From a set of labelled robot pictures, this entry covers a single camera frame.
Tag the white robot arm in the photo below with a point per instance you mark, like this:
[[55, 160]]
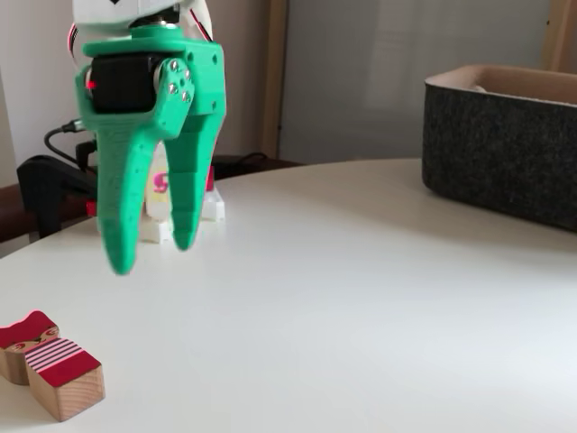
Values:
[[99, 11]]

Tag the black red table clamp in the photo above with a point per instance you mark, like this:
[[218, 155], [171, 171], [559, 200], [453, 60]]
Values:
[[45, 189], [211, 180]]

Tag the green gripper black servo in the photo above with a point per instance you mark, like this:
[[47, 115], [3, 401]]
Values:
[[208, 86]]

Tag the dark grey felt container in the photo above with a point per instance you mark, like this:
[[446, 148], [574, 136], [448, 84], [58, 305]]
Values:
[[496, 153]]

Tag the red painted wooden toy block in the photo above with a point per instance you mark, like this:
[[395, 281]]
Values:
[[67, 392]]

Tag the yellow paper label F5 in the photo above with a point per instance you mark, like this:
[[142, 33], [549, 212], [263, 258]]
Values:
[[158, 196]]

